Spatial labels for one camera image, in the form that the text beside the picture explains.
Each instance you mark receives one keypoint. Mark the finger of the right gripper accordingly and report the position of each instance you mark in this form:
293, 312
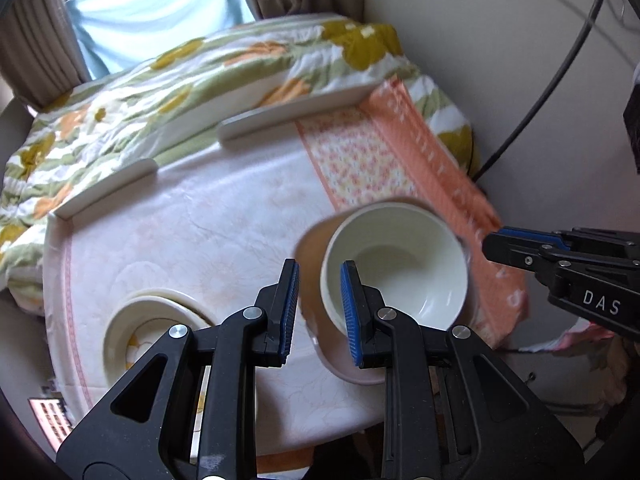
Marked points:
533, 239
543, 262

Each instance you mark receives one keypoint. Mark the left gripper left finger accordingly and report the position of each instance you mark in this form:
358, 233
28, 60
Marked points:
186, 409

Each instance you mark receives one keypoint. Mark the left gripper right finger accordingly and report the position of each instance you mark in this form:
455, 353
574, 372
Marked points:
453, 410

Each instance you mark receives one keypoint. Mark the small duck print dish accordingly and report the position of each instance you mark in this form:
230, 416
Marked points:
134, 327

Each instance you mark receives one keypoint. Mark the white ribbed ramekin bowl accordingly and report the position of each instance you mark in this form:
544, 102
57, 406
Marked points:
408, 254

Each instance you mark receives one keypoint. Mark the yellow duck cartoon plate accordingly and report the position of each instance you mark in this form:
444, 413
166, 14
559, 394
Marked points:
173, 295

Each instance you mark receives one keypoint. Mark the pink square handled bowl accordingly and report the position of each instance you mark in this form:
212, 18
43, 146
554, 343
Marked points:
332, 346

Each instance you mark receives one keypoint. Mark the lit tablet screen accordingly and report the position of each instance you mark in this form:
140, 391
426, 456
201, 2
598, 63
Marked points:
52, 419

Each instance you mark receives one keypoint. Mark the orange floral cloth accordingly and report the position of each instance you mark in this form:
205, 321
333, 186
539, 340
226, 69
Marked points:
382, 149

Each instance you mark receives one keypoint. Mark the white floral tablecloth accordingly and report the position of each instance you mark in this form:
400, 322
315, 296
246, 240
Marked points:
216, 226

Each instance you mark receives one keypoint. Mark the floral green yellow duvet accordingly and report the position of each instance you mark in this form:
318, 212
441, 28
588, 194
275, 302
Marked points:
167, 107

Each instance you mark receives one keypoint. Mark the left brown curtain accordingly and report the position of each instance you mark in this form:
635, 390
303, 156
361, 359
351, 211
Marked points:
40, 54

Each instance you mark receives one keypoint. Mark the light blue hanging cloth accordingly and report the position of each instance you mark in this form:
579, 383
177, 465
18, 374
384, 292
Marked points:
117, 34

